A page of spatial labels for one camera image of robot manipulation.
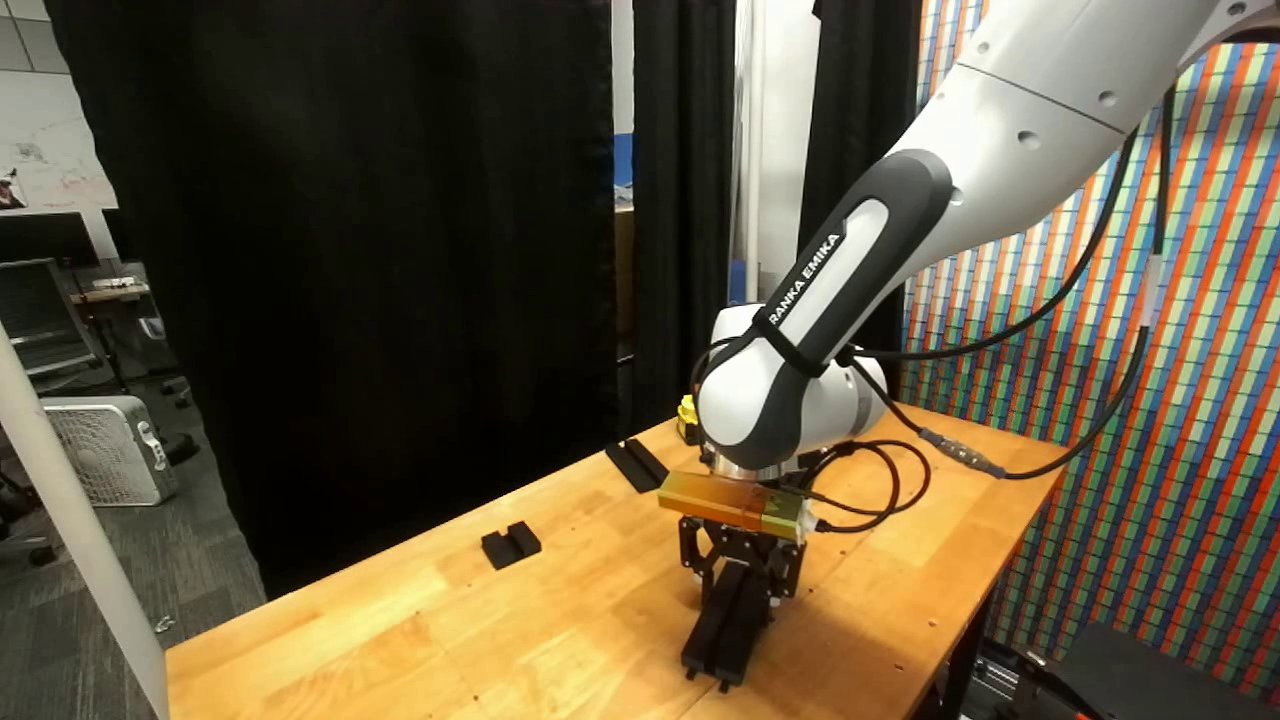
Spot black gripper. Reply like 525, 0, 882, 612
675, 514, 809, 599

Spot long black track piece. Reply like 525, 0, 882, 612
675, 556, 777, 694

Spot medium black track piece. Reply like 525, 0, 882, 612
602, 437, 679, 494

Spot small black track piece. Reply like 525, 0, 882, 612
475, 520, 544, 571

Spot black box white label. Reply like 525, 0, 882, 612
959, 640, 1061, 720

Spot black curtain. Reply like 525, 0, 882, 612
632, 0, 741, 431
43, 0, 619, 595
783, 0, 928, 384

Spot black equipment case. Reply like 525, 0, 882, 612
1055, 620, 1280, 720

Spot white computer case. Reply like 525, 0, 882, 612
36, 393, 184, 513

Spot dark desk device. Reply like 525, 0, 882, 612
72, 259, 150, 309

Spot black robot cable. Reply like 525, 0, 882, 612
890, 124, 1143, 363
803, 75, 1185, 536

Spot colourful checkered wall panel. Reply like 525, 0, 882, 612
902, 0, 1280, 713

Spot white frame pole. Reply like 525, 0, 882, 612
0, 323, 171, 720

